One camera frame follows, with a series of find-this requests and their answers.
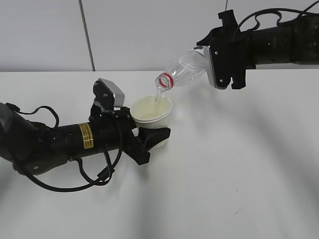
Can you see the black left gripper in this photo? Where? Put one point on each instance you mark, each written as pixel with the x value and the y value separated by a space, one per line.
pixel 113 130

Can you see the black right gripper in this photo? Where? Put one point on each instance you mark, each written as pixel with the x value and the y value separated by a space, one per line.
pixel 232 44

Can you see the white paper cup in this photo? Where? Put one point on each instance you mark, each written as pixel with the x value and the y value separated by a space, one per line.
pixel 147 114

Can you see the clear water bottle red label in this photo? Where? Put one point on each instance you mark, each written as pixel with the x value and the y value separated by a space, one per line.
pixel 184 71

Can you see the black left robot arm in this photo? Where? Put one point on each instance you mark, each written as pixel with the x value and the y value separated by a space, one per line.
pixel 40 148

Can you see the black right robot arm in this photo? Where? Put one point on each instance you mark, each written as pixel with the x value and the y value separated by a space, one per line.
pixel 291 42

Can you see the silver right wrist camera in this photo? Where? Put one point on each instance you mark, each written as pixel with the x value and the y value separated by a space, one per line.
pixel 218 75

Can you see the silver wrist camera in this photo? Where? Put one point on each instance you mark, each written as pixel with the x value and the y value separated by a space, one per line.
pixel 107 95
pixel 218 75

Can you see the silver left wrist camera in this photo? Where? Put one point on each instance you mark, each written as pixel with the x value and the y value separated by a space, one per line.
pixel 107 95

